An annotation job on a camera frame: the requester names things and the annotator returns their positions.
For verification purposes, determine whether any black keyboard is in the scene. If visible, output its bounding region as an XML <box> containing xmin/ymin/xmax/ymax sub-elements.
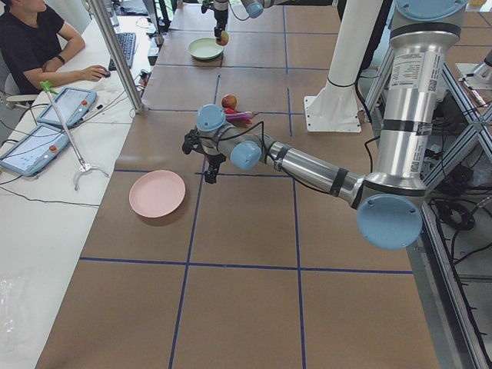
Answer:
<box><xmin>116</xmin><ymin>32</ymin><xmax>137</xmax><ymax>68</ymax></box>

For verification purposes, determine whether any red yellow pomegranate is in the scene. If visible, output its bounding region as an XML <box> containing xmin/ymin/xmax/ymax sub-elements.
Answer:
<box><xmin>221</xmin><ymin>94</ymin><xmax>238</xmax><ymax>110</ymax></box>

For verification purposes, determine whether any green plate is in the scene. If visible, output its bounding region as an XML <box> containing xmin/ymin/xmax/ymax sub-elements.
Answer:
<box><xmin>188</xmin><ymin>38</ymin><xmax>224</xmax><ymax>61</ymax></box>

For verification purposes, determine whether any pink plate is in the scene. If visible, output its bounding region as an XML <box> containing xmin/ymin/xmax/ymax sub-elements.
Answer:
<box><xmin>128</xmin><ymin>170</ymin><xmax>186</xmax><ymax>218</ymax></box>

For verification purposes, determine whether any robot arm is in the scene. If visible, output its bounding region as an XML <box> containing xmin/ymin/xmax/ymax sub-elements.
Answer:
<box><xmin>201</xmin><ymin>0</ymin><xmax>337</xmax><ymax>45</ymax></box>
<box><xmin>182</xmin><ymin>1</ymin><xmax>467</xmax><ymax>249</ymax></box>

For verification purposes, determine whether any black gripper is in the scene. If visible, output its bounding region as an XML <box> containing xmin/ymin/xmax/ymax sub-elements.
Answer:
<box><xmin>214</xmin><ymin>10</ymin><xmax>228</xmax><ymax>42</ymax></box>
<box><xmin>204</xmin><ymin>148</ymin><xmax>227</xmax><ymax>184</ymax></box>

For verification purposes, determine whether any seated person black shirt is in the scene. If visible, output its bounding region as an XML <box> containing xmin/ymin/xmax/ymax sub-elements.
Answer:
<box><xmin>1</xmin><ymin>1</ymin><xmax>107</xmax><ymax>95</ymax></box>

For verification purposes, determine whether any pink green peach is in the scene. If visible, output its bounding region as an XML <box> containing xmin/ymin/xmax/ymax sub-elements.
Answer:
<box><xmin>215</xmin><ymin>30</ymin><xmax>229</xmax><ymax>47</ymax></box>

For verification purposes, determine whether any far teach pendant tablet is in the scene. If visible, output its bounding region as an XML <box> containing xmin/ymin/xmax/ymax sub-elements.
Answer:
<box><xmin>36</xmin><ymin>86</ymin><xmax>97</xmax><ymax>128</ymax></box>

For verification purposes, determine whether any aluminium frame post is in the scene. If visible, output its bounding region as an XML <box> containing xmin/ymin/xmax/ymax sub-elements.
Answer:
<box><xmin>87</xmin><ymin>0</ymin><xmax>144</xmax><ymax>114</ymax></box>

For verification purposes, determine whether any teach pendant tablet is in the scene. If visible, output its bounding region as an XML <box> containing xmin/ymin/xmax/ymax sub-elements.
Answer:
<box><xmin>36</xmin><ymin>86</ymin><xmax>97</xmax><ymax>128</ymax></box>
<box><xmin>1</xmin><ymin>124</ymin><xmax>69</xmax><ymax>177</ymax></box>

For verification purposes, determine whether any grabber reaching stick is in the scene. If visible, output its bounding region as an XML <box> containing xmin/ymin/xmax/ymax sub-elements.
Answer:
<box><xmin>41</xmin><ymin>81</ymin><xmax>109</xmax><ymax>191</ymax></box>

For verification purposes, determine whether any purple eggplant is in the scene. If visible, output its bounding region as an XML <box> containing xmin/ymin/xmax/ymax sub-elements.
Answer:
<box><xmin>225</xmin><ymin>111</ymin><xmax>258</xmax><ymax>125</ymax></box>

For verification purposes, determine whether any red chili pepper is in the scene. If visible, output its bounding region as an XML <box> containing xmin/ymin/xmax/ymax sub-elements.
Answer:
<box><xmin>224</xmin><ymin>108</ymin><xmax>252</xmax><ymax>125</ymax></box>

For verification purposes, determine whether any near teach pendant tablet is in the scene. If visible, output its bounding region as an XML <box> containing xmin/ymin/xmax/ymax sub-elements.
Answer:
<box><xmin>1</xmin><ymin>124</ymin><xmax>69</xmax><ymax>177</ymax></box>

